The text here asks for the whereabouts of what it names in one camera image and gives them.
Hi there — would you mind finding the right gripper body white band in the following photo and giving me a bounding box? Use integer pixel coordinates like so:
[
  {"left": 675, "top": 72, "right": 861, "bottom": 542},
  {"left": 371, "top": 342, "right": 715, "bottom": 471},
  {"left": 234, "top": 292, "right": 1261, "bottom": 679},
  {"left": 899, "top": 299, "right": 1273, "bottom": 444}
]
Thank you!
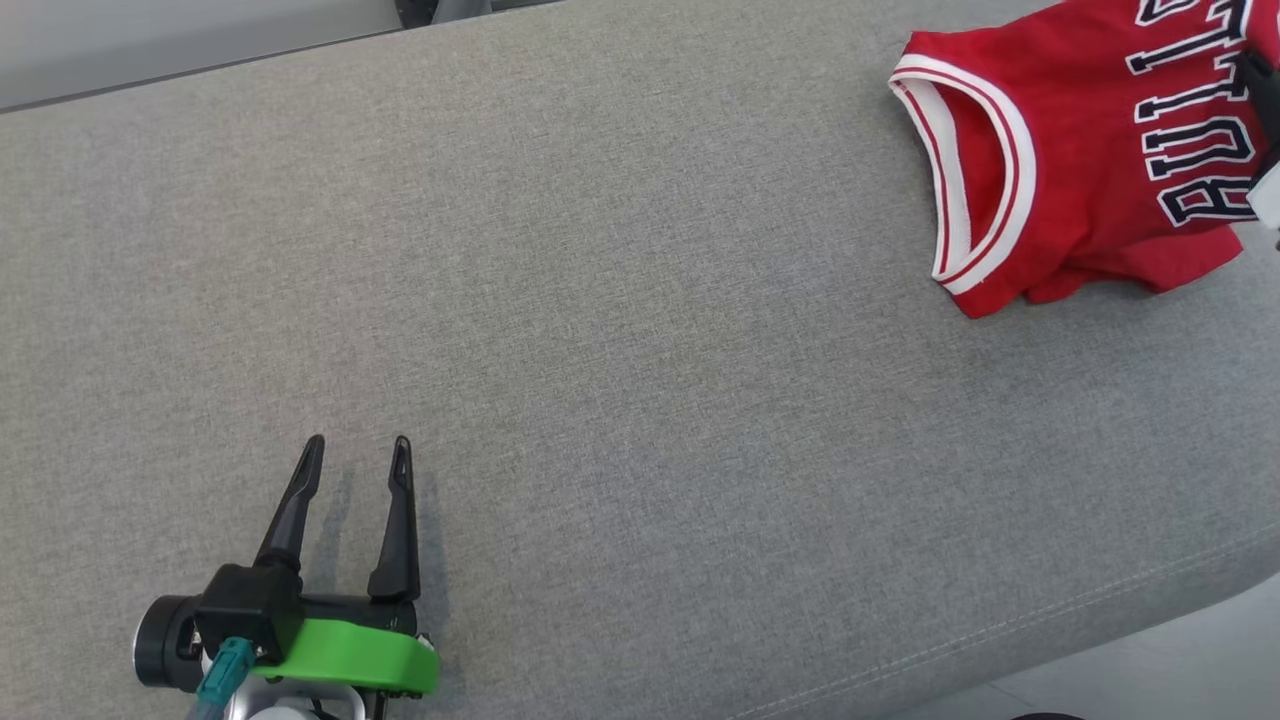
[{"left": 1238, "top": 50, "right": 1280, "bottom": 251}]

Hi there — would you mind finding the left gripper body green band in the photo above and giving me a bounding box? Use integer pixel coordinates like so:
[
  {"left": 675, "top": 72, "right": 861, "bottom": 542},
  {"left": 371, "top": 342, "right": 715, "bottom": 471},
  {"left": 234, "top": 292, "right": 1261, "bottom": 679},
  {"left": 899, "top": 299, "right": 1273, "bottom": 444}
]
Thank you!
[{"left": 250, "top": 595, "right": 441, "bottom": 697}]

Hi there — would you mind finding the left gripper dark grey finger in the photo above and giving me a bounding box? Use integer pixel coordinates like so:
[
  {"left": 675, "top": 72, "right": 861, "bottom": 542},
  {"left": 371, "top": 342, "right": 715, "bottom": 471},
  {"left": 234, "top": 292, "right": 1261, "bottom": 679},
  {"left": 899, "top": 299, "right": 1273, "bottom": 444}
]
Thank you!
[
  {"left": 253, "top": 433, "right": 327, "bottom": 573},
  {"left": 366, "top": 435, "right": 423, "bottom": 603}
]

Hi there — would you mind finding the red basketball jersey with lettering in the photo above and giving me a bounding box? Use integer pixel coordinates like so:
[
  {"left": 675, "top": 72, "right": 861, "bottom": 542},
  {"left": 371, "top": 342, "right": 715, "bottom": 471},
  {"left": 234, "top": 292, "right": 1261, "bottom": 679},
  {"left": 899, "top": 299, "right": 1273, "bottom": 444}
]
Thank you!
[{"left": 888, "top": 0, "right": 1280, "bottom": 321}]

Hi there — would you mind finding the grey fabric sofa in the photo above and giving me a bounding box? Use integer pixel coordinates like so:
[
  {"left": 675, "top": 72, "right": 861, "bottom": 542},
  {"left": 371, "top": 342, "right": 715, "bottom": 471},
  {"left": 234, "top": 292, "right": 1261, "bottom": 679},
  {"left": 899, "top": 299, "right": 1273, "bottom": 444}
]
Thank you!
[{"left": 0, "top": 0, "right": 1280, "bottom": 720}]

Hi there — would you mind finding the teal left camera connector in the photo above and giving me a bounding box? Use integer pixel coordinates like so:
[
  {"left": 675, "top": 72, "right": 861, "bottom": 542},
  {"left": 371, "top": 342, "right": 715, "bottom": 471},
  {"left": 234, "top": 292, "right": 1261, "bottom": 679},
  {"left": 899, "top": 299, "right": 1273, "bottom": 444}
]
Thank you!
[{"left": 195, "top": 637, "right": 256, "bottom": 706}]

